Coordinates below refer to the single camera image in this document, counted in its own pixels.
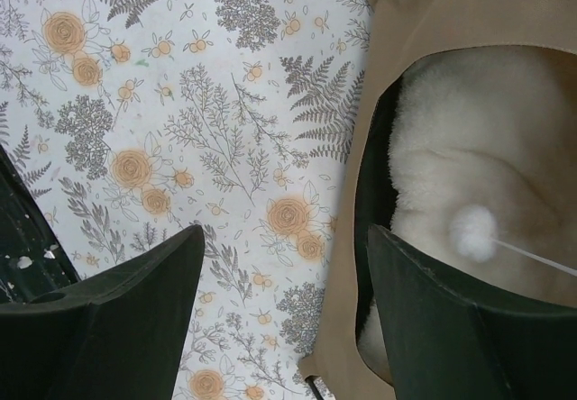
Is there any floral table mat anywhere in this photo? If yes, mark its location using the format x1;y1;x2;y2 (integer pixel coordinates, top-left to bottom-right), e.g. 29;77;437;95
1;0;371;399

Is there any white pompom toy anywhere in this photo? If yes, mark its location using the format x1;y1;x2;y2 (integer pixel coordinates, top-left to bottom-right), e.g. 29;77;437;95
449;205;576;277

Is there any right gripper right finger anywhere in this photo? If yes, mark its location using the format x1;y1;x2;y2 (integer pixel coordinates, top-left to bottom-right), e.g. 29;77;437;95
367;225;576;400

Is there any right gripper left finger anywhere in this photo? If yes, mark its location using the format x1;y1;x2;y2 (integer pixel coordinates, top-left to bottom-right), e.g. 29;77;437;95
1;225;205;400

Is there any beige pet tent fabric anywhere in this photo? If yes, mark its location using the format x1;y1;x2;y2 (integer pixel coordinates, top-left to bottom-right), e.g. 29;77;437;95
298;0;576;399

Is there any white fluffy cushion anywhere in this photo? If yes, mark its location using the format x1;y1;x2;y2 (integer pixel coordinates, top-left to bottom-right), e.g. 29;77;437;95
358;43;577;383

